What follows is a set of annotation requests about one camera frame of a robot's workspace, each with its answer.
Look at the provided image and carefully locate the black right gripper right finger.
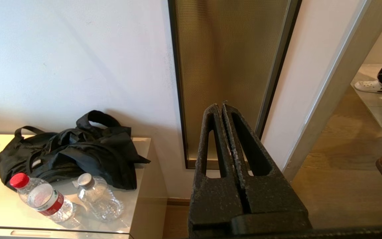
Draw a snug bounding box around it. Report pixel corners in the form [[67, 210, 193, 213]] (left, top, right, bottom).
[[222, 103, 312, 229]]

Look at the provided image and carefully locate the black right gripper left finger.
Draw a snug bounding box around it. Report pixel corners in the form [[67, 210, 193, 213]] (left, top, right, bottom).
[[188, 104, 252, 238]]

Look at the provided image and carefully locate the cream cabinet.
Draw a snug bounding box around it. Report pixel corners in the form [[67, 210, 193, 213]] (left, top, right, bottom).
[[0, 134, 168, 239]]

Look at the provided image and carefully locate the grey cap clear water bottle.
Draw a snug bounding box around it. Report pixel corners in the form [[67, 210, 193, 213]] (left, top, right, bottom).
[[77, 173, 124, 222]]

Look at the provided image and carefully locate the black cloth bag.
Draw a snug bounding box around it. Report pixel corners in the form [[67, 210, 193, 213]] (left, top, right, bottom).
[[0, 110, 151, 191]]

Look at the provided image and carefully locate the red cap water bottle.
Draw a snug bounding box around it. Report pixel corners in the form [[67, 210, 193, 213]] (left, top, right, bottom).
[[10, 173, 75, 223]]

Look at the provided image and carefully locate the grey door frame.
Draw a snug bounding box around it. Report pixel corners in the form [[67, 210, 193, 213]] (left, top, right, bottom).
[[282, 0, 382, 181]]

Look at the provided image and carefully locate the bronze glass panel black frame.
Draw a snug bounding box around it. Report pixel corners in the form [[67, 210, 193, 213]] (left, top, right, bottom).
[[168, 0, 302, 170]]

